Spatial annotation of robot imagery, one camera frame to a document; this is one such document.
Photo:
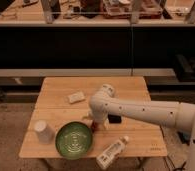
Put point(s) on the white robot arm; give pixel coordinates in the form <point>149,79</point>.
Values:
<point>177,115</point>

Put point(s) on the white paper cup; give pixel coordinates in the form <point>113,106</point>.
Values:
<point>44,132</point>

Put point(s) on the green round plate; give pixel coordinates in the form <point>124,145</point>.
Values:
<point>74,140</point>

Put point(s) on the blue object on floor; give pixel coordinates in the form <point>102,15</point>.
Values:
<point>185,138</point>

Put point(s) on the red pepper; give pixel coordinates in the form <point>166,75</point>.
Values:
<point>94,126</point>

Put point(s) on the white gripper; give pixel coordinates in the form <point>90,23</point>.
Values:
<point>99,118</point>

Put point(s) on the wooden table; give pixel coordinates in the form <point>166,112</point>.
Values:
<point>52,106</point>

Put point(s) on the wooden shelf with clutter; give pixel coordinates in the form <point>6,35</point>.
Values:
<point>97,13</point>

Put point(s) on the black rectangular block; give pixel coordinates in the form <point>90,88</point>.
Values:
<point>114,119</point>

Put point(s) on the white plastic bottle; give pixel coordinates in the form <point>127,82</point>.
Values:
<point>108,156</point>

